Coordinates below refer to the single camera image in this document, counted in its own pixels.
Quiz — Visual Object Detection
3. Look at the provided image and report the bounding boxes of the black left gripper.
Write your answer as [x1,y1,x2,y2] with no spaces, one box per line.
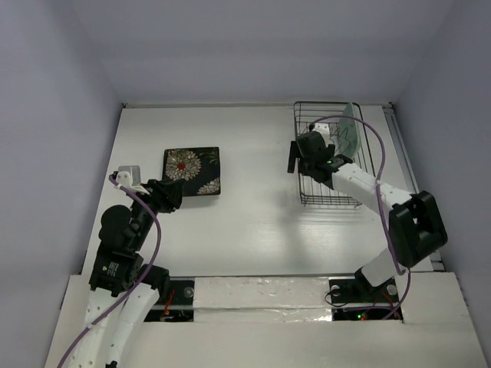
[130,176,184,248]

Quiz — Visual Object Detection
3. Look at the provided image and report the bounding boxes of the wire dish rack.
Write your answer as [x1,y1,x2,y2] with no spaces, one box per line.
[293,100,378,209]

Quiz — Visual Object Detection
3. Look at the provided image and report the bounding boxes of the pale green plate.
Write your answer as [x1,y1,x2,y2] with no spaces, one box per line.
[334,102,361,159]

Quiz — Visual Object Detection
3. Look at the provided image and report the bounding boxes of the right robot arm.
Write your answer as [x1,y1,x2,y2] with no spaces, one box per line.
[287,131,448,301]

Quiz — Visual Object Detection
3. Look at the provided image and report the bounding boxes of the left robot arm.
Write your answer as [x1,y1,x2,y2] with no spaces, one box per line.
[58,169,184,367]

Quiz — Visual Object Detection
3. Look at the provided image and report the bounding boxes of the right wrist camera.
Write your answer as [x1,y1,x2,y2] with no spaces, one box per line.
[308,122,331,143]

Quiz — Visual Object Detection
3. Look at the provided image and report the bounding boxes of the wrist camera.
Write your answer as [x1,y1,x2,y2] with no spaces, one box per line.
[308,122,331,143]
[109,166,142,192]

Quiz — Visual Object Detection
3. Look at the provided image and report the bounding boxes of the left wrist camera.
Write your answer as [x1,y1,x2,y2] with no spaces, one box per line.
[109,166,142,192]

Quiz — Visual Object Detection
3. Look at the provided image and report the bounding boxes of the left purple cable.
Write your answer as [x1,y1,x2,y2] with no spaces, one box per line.
[55,174,162,368]

